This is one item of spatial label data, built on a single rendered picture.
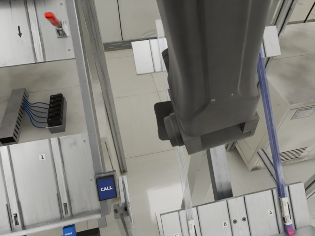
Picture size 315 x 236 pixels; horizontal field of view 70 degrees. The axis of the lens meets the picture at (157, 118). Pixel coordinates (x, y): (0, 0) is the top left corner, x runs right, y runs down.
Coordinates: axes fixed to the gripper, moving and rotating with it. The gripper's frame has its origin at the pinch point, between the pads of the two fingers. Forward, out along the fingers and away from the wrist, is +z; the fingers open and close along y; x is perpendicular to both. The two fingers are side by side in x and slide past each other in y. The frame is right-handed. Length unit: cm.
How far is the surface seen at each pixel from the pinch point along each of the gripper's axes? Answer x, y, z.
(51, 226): 19.8, 30.0, 8.0
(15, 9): -30.6, 30.8, 9.5
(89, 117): -3.3, 18.1, 8.6
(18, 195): 11.9, 36.5, 10.1
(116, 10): -105, 0, 164
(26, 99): -17, 48, 54
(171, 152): 24, -18, 102
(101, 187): 12.7, 17.5, 5.4
